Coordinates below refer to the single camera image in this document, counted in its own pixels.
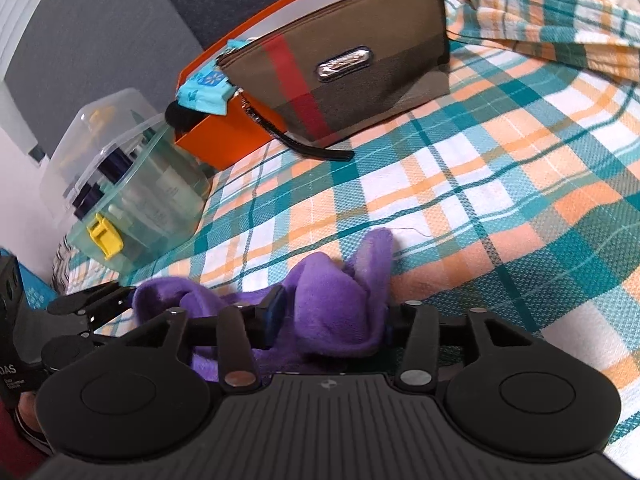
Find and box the brown striped zipper pouch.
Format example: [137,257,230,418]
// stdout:
[215,0,476,162]

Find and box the striped pillow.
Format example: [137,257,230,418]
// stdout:
[52,240,76,291]

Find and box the plaid bed sheet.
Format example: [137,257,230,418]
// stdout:
[52,0,640,461]

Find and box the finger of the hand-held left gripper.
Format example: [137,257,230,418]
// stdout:
[47,282,137,332]

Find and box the grey upholstered headboard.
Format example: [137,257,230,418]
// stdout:
[2,0,403,106]

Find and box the person's left forearm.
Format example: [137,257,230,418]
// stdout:
[0,400,51,480]

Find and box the orange box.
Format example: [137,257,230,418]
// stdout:
[174,0,386,171]

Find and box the green translucent lidded storage box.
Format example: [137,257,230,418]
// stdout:
[39,87,213,276]

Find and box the black fuzzy scrunchie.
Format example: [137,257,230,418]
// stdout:
[164,101,201,133]

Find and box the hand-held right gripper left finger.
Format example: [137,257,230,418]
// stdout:
[112,287,288,393]

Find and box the person's left hand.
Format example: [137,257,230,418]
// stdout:
[14,391,48,438]

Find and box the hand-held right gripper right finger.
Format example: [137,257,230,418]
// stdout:
[382,300,533,391]

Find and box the purple fleece cloth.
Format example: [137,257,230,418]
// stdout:
[131,226,396,381]

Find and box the blue wet wipes pack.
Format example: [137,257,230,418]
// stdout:
[175,40,241,117]

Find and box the dark purple bottle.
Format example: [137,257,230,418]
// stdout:
[102,147,133,181]

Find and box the dark blue jar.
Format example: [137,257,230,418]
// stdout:
[72,185,103,221]

